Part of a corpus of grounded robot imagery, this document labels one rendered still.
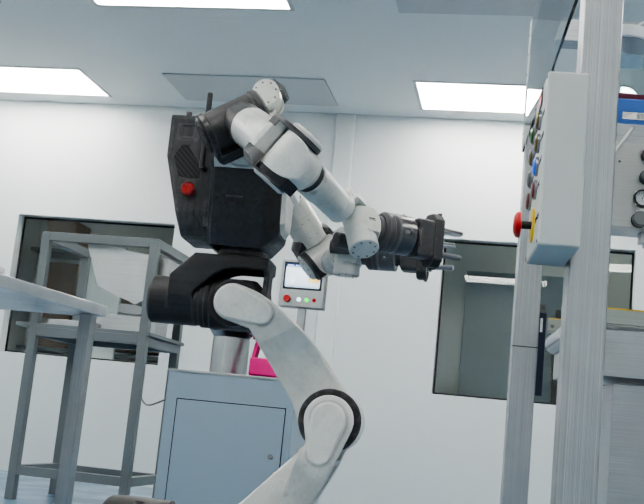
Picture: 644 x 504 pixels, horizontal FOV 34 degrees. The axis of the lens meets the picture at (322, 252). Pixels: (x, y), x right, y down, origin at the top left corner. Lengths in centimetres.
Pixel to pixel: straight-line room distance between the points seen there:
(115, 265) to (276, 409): 161
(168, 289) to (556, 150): 117
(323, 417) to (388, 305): 529
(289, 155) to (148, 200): 613
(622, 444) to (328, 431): 63
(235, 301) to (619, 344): 85
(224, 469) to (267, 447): 23
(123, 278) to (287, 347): 368
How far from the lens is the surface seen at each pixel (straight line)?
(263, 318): 237
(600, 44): 172
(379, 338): 757
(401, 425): 751
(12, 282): 277
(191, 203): 243
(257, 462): 488
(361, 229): 220
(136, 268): 599
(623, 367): 231
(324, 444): 232
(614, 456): 235
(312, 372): 238
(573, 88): 157
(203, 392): 496
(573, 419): 160
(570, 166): 154
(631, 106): 244
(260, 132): 209
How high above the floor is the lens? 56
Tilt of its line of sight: 9 degrees up
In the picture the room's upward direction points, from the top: 6 degrees clockwise
